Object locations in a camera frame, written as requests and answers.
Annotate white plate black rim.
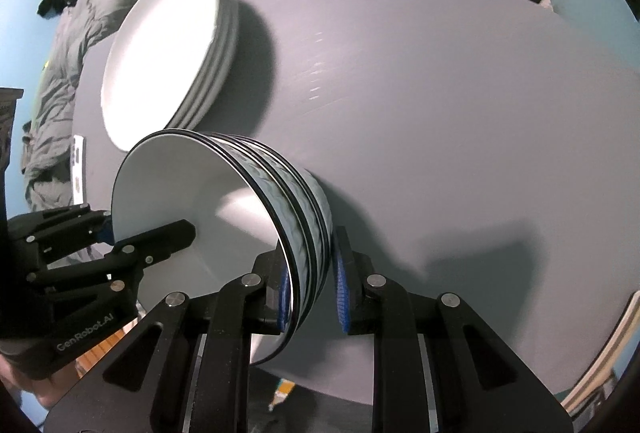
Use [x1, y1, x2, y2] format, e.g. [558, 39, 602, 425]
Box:
[100, 0, 222, 153]
[172, 3, 241, 130]

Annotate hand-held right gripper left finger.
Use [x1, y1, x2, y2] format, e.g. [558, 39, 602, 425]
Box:
[45, 249, 292, 433]

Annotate white printed card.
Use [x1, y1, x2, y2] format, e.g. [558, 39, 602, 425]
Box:
[71, 133, 88, 206]

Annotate grey padded jacket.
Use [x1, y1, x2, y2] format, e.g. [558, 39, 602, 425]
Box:
[22, 0, 166, 209]

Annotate light wooden strip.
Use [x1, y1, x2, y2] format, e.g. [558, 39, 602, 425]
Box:
[562, 290, 640, 419]

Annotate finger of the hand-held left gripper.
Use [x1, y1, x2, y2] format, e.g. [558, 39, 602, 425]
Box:
[7, 204, 113, 265]
[27, 219, 197, 295]

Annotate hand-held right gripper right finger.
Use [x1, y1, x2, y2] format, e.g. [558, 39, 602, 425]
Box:
[330, 227, 573, 433]

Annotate person's left hand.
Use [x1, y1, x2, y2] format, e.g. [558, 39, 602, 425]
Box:
[0, 348, 66, 411]

